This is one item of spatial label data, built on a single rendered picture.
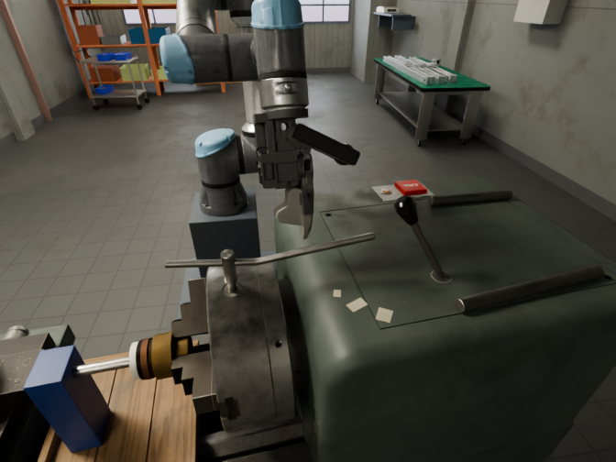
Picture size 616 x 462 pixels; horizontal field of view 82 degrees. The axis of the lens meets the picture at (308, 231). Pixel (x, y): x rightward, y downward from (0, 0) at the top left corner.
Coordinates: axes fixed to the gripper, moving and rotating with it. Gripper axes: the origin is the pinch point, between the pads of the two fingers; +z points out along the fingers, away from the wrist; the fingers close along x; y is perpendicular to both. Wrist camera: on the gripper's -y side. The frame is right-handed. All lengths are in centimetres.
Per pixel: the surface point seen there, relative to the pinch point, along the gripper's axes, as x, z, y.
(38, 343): -30, 27, 61
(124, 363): -6.4, 22.6, 35.7
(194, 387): 4.2, 23.1, 22.2
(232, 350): 6.8, 16.0, 15.1
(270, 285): -0.1, 9.0, 7.4
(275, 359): 7.8, 18.5, 8.6
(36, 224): -287, 41, 180
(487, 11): -390, -149, -334
